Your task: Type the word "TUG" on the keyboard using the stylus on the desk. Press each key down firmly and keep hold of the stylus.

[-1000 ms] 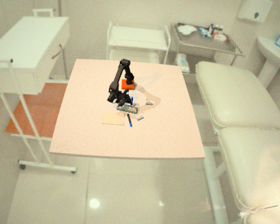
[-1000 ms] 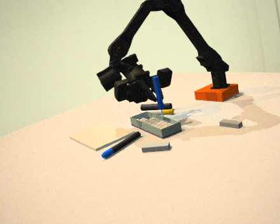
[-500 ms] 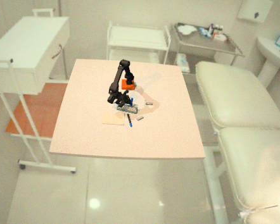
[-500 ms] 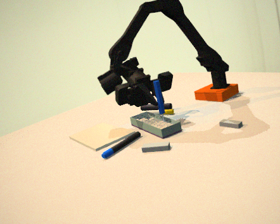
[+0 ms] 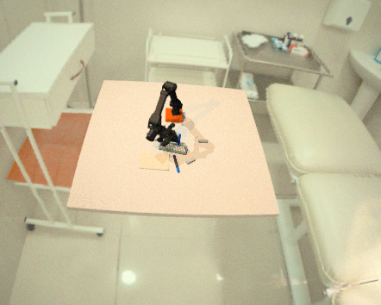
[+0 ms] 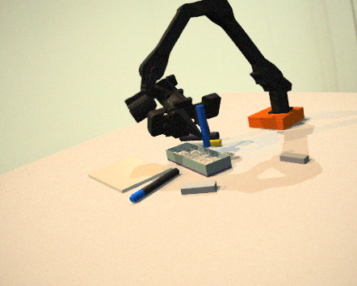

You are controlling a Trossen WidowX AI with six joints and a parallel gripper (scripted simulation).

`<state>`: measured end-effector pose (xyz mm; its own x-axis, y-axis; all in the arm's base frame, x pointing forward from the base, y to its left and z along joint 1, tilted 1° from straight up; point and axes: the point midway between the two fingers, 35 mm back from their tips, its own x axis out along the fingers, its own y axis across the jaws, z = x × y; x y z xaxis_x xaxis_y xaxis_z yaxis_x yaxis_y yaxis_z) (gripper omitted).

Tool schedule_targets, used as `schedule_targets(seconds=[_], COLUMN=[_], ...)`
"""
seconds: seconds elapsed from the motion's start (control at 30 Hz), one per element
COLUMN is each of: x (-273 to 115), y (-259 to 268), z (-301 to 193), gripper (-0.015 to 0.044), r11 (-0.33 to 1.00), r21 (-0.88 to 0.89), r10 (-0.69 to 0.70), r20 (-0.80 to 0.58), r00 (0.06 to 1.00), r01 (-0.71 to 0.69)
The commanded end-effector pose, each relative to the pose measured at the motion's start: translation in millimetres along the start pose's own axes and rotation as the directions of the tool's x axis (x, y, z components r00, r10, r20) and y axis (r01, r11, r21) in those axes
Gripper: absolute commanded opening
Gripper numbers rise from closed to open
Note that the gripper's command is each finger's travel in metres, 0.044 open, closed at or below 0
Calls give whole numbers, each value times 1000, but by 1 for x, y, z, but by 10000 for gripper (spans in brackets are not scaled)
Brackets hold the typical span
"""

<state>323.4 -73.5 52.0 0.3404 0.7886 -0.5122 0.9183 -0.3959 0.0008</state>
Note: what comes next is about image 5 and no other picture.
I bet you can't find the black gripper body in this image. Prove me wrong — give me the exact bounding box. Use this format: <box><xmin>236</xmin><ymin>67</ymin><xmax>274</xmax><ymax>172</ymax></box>
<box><xmin>158</xmin><ymin>123</ymin><xmax>175</xmax><ymax>147</ymax></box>

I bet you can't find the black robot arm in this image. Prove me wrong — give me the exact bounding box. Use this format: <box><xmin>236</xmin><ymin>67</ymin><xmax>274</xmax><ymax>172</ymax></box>
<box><xmin>146</xmin><ymin>81</ymin><xmax>183</xmax><ymax>142</ymax></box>

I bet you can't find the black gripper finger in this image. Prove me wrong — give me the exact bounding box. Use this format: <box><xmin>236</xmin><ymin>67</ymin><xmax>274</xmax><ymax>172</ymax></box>
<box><xmin>170</xmin><ymin>129</ymin><xmax>178</xmax><ymax>139</ymax></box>
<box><xmin>170</xmin><ymin>136</ymin><xmax>179</xmax><ymax>143</ymax></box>

